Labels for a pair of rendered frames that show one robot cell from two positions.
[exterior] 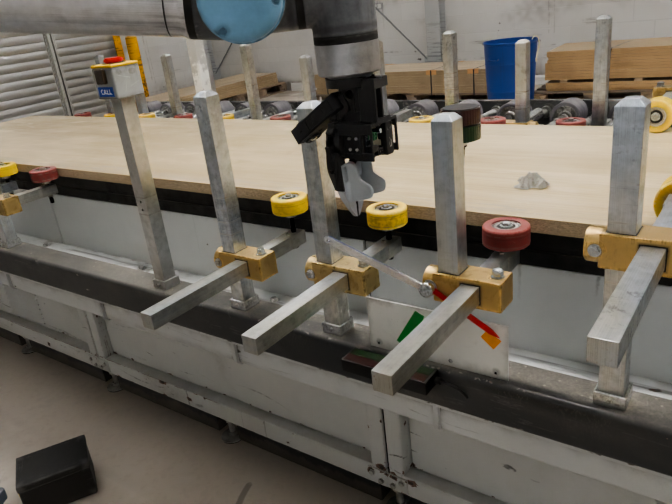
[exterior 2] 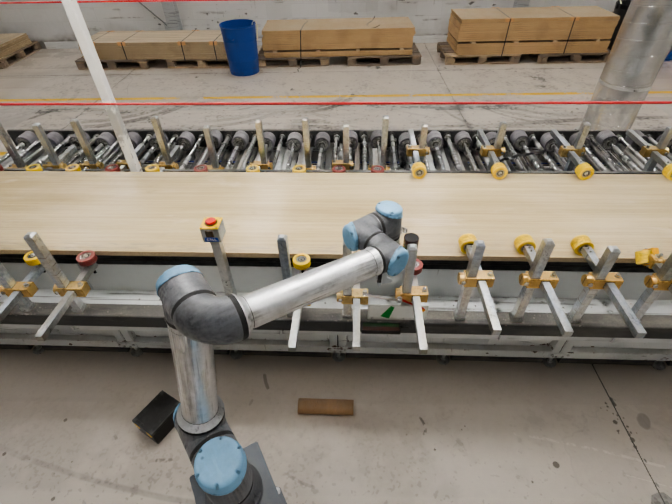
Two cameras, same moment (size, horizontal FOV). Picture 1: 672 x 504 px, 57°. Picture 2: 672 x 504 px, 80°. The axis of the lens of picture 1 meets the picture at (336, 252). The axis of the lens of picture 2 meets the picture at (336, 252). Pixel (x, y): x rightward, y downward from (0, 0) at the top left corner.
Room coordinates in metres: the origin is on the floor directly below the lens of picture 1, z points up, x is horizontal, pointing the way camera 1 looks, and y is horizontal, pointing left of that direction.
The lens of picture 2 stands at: (0.11, 0.72, 2.13)
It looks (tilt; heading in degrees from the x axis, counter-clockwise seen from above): 42 degrees down; 325
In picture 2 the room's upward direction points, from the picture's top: 1 degrees counter-clockwise
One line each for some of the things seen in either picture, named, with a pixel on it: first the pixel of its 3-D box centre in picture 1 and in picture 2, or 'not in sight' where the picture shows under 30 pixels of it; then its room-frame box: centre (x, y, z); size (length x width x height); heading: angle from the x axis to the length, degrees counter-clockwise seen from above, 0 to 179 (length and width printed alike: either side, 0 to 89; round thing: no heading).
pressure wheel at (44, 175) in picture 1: (47, 185); (90, 263); (1.91, 0.88, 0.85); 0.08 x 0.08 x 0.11
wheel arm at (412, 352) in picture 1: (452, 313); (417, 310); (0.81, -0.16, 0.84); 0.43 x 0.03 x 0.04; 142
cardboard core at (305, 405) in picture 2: not in sight; (325, 406); (1.04, 0.17, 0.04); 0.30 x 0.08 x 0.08; 52
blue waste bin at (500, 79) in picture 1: (511, 73); (242, 47); (6.51, -2.03, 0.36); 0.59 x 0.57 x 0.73; 143
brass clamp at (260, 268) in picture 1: (244, 261); not in sight; (1.19, 0.19, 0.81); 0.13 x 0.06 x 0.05; 52
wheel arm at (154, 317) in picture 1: (233, 273); (298, 307); (1.14, 0.21, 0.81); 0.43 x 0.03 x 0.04; 142
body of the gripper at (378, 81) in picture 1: (358, 118); not in sight; (0.90, -0.06, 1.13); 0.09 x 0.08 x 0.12; 52
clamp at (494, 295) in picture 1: (467, 284); (411, 293); (0.89, -0.20, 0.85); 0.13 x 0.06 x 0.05; 52
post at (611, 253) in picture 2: not in sight; (589, 291); (0.44, -0.77, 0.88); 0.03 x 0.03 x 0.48; 52
